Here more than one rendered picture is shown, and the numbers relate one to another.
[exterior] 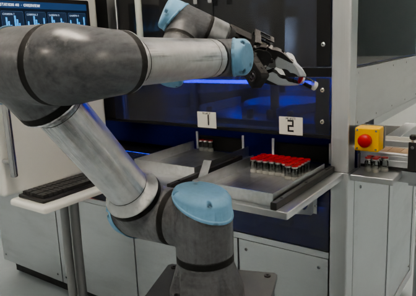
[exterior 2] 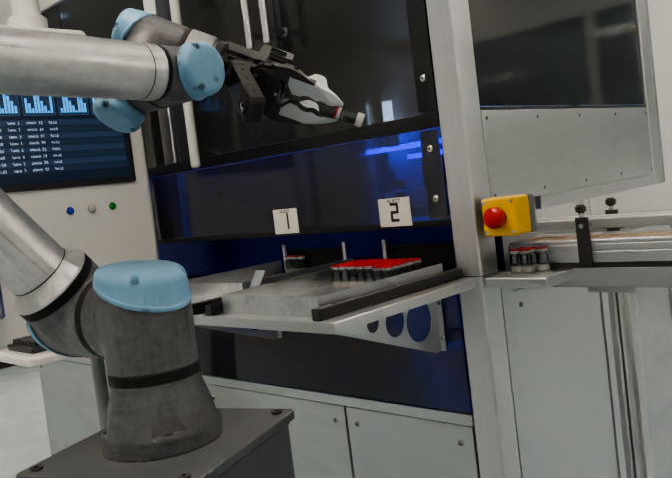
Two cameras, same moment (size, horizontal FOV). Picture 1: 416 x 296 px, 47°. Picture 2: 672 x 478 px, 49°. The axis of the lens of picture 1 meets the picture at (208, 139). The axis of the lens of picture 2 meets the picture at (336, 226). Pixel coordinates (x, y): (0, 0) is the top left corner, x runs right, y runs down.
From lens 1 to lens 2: 43 cm
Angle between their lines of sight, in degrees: 12
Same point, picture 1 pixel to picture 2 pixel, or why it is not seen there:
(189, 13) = (150, 25)
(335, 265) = (483, 436)
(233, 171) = (306, 288)
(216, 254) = (151, 359)
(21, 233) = (72, 434)
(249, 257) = (363, 436)
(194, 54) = (86, 52)
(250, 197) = (291, 308)
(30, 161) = not seen: hidden behind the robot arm
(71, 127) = not seen: outside the picture
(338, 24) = (439, 43)
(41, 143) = not seen: hidden behind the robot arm
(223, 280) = (168, 403)
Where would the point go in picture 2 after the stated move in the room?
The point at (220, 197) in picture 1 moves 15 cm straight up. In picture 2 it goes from (158, 271) to (142, 150)
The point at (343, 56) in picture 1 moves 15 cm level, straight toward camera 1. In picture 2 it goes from (451, 91) to (429, 85)
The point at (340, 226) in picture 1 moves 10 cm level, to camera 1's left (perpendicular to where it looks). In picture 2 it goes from (482, 367) to (431, 371)
